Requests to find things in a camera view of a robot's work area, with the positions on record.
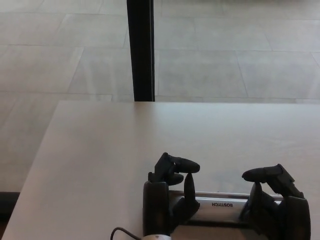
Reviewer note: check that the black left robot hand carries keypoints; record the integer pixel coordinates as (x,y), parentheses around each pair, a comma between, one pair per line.
(155,205)

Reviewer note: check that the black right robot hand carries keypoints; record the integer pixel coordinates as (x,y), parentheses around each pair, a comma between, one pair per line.
(295,212)

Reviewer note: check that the silver black Bostitch hole punch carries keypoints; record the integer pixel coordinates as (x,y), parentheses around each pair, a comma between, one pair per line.
(220,200)

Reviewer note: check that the black vertical frame post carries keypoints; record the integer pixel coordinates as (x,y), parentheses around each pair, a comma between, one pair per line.
(141,50)

